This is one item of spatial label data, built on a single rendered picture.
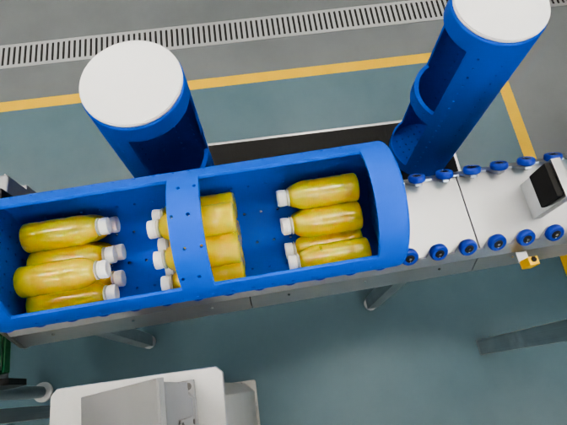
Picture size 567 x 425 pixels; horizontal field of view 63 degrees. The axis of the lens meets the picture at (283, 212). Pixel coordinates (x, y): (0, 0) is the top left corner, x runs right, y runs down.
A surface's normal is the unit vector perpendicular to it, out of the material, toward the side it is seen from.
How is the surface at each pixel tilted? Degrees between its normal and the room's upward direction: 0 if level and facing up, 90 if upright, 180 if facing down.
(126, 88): 0
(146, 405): 44
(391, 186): 7
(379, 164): 14
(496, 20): 0
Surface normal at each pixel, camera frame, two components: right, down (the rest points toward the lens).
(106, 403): -0.68, -0.14
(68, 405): 0.00, -0.35
